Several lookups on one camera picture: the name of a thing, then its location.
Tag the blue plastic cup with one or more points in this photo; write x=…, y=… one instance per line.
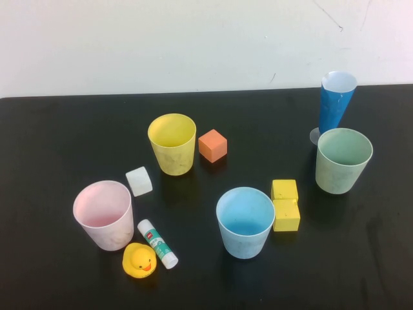
x=245, y=243

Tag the pink plastic cup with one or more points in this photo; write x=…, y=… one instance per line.
x=106, y=232

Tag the green plastic cup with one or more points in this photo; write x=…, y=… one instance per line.
x=335, y=177

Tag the orange cube block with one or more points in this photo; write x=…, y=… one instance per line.
x=209, y=148

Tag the yellow plastic cup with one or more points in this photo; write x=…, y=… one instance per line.
x=174, y=158

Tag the white cube block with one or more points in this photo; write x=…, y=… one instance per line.
x=138, y=182

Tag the yellow cube block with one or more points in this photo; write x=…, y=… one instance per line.
x=284, y=189
x=285, y=216

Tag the white green glue stick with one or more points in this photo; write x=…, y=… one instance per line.
x=155, y=240

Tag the yellow rubber duck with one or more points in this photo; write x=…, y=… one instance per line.
x=138, y=261

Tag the blue paper cone clear base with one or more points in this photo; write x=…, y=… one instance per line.
x=334, y=106

